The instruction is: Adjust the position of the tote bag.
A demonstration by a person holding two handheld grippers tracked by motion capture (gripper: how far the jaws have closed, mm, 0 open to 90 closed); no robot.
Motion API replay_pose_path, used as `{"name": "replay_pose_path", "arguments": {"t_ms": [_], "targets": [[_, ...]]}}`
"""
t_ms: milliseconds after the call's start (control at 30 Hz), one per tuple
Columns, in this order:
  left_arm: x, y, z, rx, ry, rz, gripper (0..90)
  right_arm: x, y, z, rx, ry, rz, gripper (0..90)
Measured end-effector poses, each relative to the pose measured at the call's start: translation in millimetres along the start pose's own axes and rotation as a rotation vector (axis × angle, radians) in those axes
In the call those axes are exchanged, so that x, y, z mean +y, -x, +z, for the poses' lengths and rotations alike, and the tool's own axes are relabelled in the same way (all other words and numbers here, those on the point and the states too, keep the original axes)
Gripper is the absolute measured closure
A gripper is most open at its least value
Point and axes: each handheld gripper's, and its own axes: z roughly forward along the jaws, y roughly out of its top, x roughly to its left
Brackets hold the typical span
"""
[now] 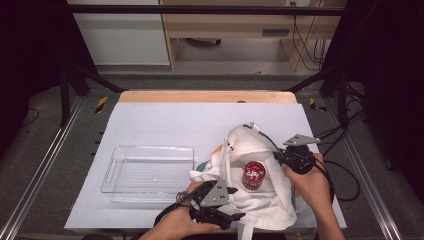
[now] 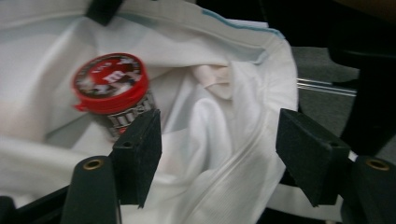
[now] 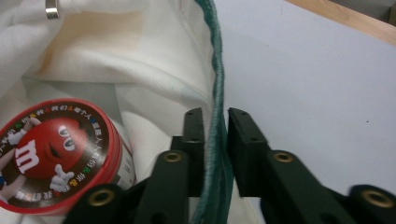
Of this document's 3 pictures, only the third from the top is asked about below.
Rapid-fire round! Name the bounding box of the candy container with red lid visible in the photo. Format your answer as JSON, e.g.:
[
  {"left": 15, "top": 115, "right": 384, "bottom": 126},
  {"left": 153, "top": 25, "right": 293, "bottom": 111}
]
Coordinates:
[{"left": 0, "top": 98, "right": 137, "bottom": 217}]

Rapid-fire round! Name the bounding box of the white table mat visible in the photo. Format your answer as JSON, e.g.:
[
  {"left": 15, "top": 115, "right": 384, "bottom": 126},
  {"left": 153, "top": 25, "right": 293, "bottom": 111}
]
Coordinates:
[{"left": 214, "top": 0, "right": 396, "bottom": 198}]

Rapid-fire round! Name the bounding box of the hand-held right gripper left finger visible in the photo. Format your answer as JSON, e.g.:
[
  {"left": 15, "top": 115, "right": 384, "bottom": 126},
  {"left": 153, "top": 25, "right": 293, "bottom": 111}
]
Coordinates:
[{"left": 170, "top": 107, "right": 206, "bottom": 198}]

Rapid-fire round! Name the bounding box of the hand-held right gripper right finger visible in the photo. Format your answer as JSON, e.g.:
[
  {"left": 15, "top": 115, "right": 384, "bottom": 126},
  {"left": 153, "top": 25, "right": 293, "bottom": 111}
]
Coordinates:
[{"left": 227, "top": 107, "right": 272, "bottom": 198}]

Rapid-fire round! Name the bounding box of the white tote bag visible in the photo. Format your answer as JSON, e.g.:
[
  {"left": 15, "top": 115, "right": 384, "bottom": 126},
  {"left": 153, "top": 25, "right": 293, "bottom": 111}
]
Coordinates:
[{"left": 0, "top": 0, "right": 262, "bottom": 224}]

